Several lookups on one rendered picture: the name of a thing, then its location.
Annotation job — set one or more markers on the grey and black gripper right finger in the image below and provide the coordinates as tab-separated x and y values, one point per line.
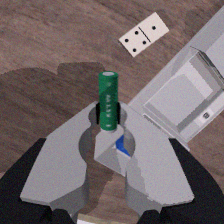
163	175

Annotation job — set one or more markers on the blue 9v battery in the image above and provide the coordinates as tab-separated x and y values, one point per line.
119	145

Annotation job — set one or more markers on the green battery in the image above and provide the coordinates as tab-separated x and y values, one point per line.
108	99

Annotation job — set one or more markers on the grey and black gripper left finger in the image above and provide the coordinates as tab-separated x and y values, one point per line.
51	174

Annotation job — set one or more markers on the white domino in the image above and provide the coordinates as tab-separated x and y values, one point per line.
144	34

